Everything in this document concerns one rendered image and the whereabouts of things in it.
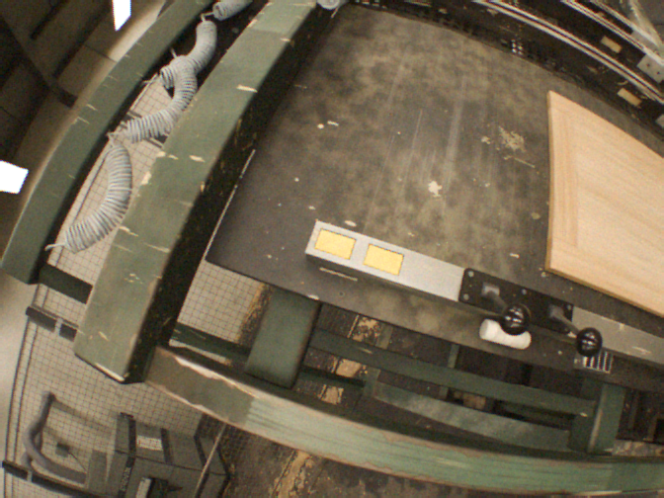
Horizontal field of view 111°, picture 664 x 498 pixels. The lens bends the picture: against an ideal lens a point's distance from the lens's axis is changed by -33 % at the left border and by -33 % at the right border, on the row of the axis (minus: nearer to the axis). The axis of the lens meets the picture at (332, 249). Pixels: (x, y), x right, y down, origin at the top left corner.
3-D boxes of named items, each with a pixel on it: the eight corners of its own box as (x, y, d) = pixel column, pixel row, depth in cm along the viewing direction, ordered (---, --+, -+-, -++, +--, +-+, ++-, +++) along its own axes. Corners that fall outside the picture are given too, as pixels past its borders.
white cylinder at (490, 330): (476, 338, 47) (519, 350, 46) (485, 337, 44) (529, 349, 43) (481, 319, 48) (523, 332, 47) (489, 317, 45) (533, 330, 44)
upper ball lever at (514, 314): (492, 304, 45) (527, 345, 32) (469, 296, 45) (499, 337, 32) (502, 280, 44) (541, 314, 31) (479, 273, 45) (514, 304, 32)
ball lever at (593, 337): (554, 324, 44) (599, 365, 31) (536, 318, 45) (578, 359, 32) (564, 301, 43) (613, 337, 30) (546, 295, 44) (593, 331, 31)
